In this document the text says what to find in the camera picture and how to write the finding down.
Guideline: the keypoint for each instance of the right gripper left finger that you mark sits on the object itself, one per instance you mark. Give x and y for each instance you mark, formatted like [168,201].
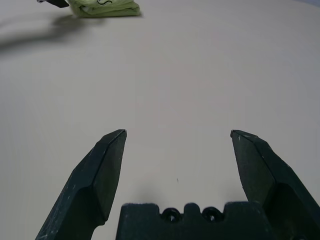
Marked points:
[82,185]

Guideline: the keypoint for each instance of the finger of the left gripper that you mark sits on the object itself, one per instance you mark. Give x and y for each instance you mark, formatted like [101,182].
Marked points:
[58,3]

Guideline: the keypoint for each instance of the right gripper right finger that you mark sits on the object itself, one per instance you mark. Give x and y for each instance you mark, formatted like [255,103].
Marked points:
[280,187]

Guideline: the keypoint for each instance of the green towel with white trim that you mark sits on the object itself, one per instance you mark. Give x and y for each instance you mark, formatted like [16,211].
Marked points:
[107,8]

